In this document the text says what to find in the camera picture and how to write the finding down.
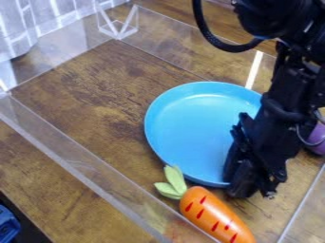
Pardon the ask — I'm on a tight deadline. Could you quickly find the white patterned curtain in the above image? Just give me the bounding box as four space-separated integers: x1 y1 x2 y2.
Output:
0 0 128 63

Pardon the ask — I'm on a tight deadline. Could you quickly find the blue plastic plate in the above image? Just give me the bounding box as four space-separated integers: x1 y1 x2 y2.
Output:
143 82 261 188

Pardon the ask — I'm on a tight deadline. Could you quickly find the purple toy eggplant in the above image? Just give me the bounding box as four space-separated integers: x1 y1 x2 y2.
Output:
306 122 325 156

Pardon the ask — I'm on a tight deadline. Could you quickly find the orange toy carrot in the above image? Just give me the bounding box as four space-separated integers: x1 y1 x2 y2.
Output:
154 165 257 243

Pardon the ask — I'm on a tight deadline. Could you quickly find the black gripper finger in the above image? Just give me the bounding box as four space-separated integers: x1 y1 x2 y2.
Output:
226 159 264 198
222 145 245 182

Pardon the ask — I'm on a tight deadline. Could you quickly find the blue object at corner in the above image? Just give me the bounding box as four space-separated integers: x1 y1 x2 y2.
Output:
0 204 20 243

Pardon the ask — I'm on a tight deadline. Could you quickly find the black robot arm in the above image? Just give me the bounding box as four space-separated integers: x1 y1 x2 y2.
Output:
223 0 325 198

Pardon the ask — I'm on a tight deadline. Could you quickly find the clear acrylic enclosure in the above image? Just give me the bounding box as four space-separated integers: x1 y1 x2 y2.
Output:
0 3 325 243

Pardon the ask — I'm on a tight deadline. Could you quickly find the black corrugated cable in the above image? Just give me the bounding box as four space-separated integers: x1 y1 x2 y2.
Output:
191 0 266 53

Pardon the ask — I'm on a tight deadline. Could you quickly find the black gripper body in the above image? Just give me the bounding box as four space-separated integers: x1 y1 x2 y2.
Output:
231 94 316 198

